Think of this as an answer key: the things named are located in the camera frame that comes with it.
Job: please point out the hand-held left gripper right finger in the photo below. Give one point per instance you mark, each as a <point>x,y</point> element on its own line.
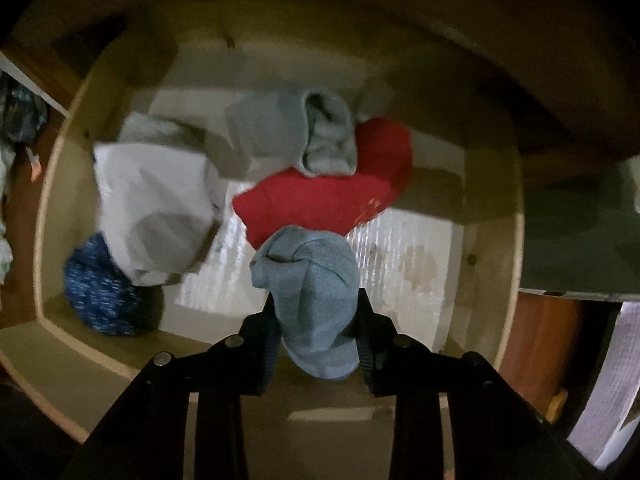
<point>365,360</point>

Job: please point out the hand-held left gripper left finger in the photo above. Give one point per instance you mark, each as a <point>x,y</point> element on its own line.
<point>270,355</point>

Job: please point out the light blue sock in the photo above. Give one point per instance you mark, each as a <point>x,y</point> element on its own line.
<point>310,290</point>

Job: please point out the red underwear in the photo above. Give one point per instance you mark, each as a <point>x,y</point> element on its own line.
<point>310,200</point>

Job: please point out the wooden drawer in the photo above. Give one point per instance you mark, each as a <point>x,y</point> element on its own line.
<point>492,240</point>

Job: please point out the grey ribbed sock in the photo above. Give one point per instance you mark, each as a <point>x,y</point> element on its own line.
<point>280,120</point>

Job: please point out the glossy white drawer liner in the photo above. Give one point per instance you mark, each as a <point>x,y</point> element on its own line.
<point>390,260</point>

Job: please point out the navy floral underwear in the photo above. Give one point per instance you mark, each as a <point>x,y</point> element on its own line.
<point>100,290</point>

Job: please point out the white folded cloth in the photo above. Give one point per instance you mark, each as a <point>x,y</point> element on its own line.
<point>150,200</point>

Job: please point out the pale pink checked cloth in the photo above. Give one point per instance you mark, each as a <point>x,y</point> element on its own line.
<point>610,385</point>

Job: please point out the floral white bedsheet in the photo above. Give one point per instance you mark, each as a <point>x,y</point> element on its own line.
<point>5,210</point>

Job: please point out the orange wrapper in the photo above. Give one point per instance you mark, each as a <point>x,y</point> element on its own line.
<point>35,165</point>

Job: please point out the dark snack bag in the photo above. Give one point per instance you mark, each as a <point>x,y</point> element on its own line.
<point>20,110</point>

